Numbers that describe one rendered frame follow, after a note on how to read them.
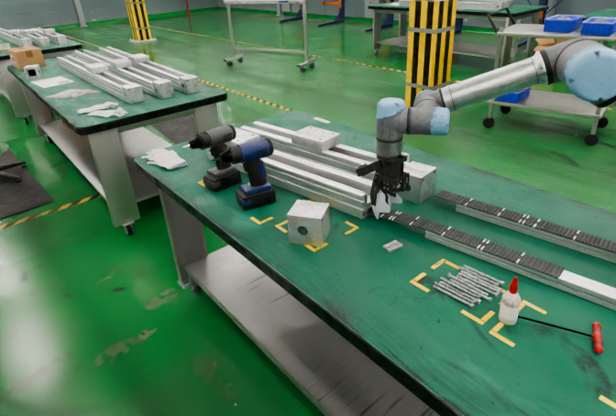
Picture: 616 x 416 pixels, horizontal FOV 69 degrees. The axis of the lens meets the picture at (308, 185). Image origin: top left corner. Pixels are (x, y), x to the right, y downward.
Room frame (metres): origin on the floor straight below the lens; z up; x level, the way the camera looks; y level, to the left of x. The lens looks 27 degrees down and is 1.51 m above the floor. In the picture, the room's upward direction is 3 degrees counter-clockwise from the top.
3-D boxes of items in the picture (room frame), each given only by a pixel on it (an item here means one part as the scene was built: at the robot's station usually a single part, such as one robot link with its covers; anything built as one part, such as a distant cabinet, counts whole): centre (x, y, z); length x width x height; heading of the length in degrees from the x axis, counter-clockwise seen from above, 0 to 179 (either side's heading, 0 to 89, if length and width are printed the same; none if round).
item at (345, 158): (1.63, -0.04, 0.82); 0.80 x 0.10 x 0.09; 46
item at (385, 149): (1.18, -0.24, 1.02); 0.08 x 0.08 x 0.05
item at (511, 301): (0.73, -0.42, 0.84); 0.04 x 0.04 x 0.12
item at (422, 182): (1.33, -0.37, 0.83); 0.12 x 0.09 x 0.10; 136
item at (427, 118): (1.17, -0.34, 1.10); 0.11 x 0.11 x 0.08; 76
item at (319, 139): (1.63, -0.04, 0.87); 0.16 x 0.11 x 0.07; 46
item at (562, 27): (3.90, -2.17, 0.50); 1.03 x 0.55 x 1.01; 50
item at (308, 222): (1.12, 0.00, 0.83); 0.11 x 0.10 x 0.10; 160
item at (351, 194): (1.50, 0.09, 0.82); 0.80 x 0.10 x 0.09; 46
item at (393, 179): (1.17, -0.24, 0.94); 0.09 x 0.08 x 0.12; 46
